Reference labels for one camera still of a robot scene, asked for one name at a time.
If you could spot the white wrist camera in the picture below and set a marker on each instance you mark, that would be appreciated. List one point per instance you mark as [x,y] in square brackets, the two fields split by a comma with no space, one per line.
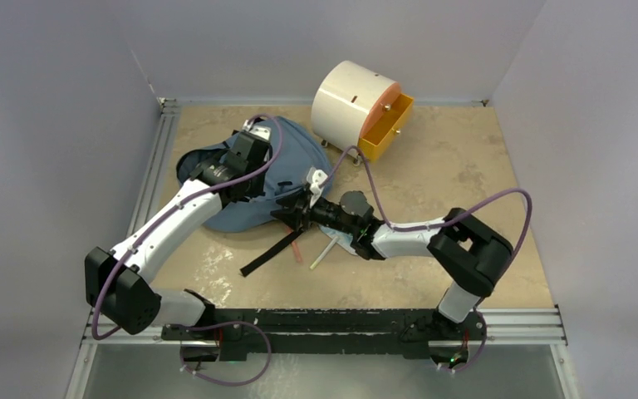
[253,127]
[316,180]

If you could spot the cream round drawer cabinet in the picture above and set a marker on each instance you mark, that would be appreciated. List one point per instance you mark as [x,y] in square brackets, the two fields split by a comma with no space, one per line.
[349,101]

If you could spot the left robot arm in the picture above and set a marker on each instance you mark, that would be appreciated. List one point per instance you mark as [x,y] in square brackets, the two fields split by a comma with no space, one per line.
[118,280]

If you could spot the white marker pen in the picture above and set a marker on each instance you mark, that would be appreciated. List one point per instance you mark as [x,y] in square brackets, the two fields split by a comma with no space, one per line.
[324,253]

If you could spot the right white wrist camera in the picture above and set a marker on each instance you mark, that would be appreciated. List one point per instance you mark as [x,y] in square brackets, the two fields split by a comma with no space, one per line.
[316,180]

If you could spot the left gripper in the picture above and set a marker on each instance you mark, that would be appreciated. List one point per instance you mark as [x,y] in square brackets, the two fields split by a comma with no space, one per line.
[257,189]

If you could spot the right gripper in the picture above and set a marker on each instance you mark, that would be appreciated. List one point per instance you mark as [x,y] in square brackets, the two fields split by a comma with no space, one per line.
[297,209]

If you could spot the blister pack with blue items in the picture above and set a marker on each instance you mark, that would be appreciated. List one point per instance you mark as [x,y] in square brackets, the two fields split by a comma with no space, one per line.
[338,238]

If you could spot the blue backpack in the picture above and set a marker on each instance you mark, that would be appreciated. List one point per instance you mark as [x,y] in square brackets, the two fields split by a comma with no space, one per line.
[299,153]

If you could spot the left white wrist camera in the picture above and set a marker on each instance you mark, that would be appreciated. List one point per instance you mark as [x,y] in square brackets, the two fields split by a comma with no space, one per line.
[253,127]

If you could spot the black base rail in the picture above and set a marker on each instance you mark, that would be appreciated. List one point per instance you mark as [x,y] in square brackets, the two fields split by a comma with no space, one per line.
[413,333]

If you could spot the yellow open drawer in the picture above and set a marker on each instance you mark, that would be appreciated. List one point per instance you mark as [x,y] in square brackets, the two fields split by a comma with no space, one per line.
[378,138]

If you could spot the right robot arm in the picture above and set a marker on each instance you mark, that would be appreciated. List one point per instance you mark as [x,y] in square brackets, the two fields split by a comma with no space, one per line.
[470,252]

